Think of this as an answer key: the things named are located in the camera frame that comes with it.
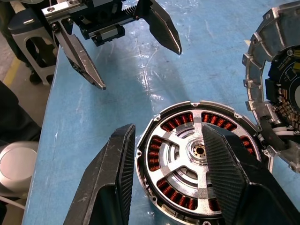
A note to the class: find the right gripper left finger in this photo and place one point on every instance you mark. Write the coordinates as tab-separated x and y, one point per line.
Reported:
105	187

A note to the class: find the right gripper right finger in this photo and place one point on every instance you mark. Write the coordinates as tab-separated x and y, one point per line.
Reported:
234	182

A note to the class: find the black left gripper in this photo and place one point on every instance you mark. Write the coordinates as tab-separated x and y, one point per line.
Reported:
103	21

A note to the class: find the motor stator with copper windings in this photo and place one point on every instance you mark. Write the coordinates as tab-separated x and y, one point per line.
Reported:
154	154

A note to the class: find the spoked silver motor rotor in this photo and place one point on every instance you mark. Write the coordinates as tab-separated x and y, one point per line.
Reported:
173	143

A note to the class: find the toothed metal gear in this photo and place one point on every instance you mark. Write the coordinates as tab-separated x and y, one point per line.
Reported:
257	58

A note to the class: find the blue table cover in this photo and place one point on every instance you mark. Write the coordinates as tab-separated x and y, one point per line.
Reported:
117	93

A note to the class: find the white round object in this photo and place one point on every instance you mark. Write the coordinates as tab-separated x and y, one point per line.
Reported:
16	168

